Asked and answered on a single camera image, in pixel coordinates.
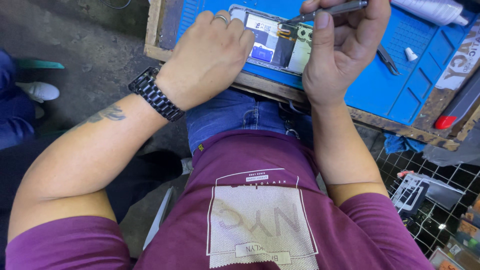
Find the white shoe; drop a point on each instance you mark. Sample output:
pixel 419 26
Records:
pixel 39 91
pixel 186 165

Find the person's right hand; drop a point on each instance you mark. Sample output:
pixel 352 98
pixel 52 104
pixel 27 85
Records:
pixel 337 63

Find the heap of small parts boxes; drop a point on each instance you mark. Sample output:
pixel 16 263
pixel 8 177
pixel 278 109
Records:
pixel 463 236

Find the maroon printed t-shirt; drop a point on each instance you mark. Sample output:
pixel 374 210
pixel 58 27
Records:
pixel 258 210

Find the small white plastic cap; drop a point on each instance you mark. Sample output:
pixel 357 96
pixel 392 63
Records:
pixel 410 54

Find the white phone frame part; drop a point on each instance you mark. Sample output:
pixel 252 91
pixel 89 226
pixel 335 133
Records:
pixel 410 193

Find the blue cloth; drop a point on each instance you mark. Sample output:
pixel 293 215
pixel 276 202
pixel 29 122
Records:
pixel 399 144

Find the blue silicone repair mat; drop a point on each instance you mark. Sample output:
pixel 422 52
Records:
pixel 378 86

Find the grey tool with red tip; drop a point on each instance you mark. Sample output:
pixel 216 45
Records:
pixel 459 103

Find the black metal wristwatch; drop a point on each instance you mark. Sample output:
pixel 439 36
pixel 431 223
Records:
pixel 157 95

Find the grey metal precision screwdriver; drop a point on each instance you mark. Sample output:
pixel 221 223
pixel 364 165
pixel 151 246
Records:
pixel 337 8

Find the white torn printed sticker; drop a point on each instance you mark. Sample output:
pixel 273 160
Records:
pixel 463 60

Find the smartphone without back cover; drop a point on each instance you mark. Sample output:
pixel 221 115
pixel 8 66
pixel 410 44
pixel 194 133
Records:
pixel 277 45

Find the white stool leg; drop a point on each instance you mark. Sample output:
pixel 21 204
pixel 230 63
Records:
pixel 159 219

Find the metal tweezers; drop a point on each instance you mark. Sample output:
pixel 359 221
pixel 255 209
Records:
pixel 388 60

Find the person's left hand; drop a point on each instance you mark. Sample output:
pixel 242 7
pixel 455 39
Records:
pixel 202 63

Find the blue denim jeans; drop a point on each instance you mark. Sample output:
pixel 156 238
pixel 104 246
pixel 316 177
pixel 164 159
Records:
pixel 232 112

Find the grey plastic sheet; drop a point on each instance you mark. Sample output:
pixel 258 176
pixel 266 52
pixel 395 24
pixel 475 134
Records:
pixel 455 150

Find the white plastic bottle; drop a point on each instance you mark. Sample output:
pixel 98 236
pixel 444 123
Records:
pixel 431 9

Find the teal flat object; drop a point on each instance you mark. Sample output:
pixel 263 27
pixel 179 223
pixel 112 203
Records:
pixel 39 64

